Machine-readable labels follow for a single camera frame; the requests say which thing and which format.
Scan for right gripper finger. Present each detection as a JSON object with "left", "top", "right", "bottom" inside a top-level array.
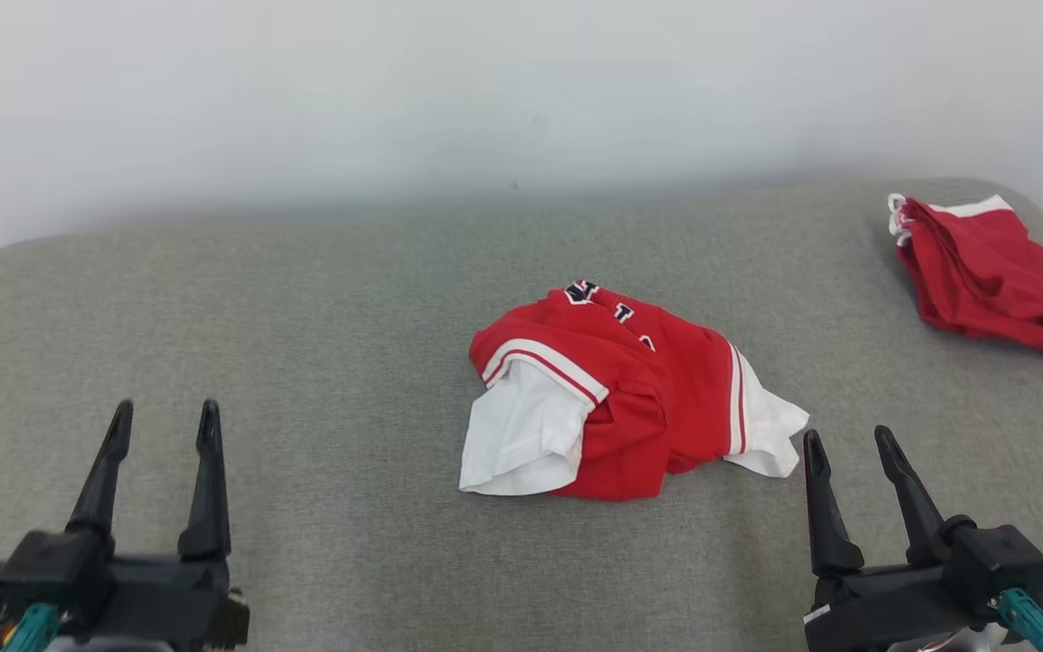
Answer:
[
  {"left": 801, "top": 430, "right": 866, "bottom": 579},
  {"left": 874, "top": 426, "right": 946, "bottom": 568}
]

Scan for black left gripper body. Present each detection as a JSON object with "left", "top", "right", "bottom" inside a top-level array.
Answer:
[{"left": 60, "top": 554, "right": 251, "bottom": 652}]

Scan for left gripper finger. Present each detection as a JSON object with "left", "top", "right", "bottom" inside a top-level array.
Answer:
[
  {"left": 177, "top": 399, "right": 233, "bottom": 560},
  {"left": 64, "top": 399, "right": 135, "bottom": 542}
]

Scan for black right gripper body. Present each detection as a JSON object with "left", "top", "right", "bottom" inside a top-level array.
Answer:
[{"left": 802, "top": 563, "right": 986, "bottom": 652}]

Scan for red jersey white sleeves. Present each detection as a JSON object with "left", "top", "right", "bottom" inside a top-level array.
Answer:
[{"left": 460, "top": 279, "right": 810, "bottom": 502}]

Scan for red shorts white side stripe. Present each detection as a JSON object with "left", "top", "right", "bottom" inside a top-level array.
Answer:
[{"left": 887, "top": 193, "right": 1043, "bottom": 368}]

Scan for teal left cable connector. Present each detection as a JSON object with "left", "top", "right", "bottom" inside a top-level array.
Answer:
[{"left": 0, "top": 601, "right": 62, "bottom": 652}]

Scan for teal cable connector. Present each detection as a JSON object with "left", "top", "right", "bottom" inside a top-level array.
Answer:
[
  {"left": 996, "top": 588, "right": 1043, "bottom": 652},
  {"left": 0, "top": 601, "right": 62, "bottom": 652}
]

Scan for teal right cable connector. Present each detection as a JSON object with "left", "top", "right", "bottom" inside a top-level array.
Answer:
[{"left": 996, "top": 588, "right": 1043, "bottom": 652}]

